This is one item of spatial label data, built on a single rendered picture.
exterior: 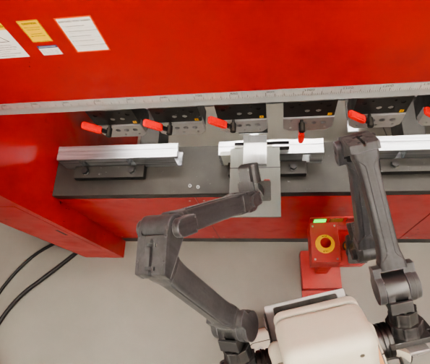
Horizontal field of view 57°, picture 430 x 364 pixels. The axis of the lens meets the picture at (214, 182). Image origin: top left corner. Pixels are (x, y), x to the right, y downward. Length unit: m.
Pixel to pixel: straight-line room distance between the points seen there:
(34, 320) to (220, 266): 1.16
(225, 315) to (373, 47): 0.71
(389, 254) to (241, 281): 1.38
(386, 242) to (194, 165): 0.84
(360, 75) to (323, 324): 0.61
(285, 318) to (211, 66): 0.64
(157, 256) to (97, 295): 1.79
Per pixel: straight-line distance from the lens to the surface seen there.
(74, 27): 0.99
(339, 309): 1.01
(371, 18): 0.95
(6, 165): 1.57
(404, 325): 1.14
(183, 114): 1.24
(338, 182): 1.58
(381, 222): 1.08
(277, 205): 1.40
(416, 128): 1.73
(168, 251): 0.78
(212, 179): 1.58
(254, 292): 2.35
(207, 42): 0.97
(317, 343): 0.95
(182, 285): 0.85
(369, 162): 1.07
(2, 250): 2.95
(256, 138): 1.48
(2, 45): 1.12
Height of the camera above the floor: 2.33
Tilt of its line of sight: 67 degrees down
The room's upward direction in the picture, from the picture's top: 23 degrees counter-clockwise
